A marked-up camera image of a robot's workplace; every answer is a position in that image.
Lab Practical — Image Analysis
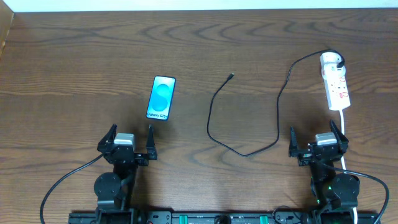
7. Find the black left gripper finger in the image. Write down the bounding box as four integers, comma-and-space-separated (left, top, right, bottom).
146, 124, 155, 155
98, 124, 117, 145

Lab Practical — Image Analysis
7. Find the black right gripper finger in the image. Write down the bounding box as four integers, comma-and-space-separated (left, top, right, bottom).
289, 126, 299, 151
329, 119, 348, 144

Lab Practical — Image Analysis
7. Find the blue screen Galaxy smartphone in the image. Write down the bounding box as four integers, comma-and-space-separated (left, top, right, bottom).
146, 76, 176, 121

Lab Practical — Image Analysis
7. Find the black USB charging cable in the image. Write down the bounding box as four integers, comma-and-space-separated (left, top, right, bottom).
206, 49, 346, 157

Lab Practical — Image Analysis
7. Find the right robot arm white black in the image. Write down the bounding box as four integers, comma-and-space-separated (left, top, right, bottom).
289, 121, 360, 223

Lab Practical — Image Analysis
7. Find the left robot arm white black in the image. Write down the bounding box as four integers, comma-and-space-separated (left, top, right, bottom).
94, 124, 157, 223

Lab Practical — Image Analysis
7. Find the white USB charger plug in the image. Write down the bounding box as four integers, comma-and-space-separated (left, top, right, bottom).
320, 52, 346, 80

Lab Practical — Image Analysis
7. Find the white power strip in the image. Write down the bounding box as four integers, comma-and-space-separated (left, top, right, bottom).
322, 63, 351, 111

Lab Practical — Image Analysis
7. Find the black right camera cable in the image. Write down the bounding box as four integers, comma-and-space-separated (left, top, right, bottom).
317, 160, 390, 224

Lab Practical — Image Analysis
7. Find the black camera cable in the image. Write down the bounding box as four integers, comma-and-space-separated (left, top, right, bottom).
39, 152, 106, 224
317, 160, 390, 224

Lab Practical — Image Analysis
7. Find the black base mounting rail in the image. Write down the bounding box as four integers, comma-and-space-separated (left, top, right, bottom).
68, 210, 382, 224

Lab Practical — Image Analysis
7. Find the white power strip cord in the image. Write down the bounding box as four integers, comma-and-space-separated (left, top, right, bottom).
338, 109, 359, 224

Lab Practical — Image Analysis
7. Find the black left camera cable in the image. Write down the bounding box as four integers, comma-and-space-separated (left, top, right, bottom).
39, 152, 106, 224

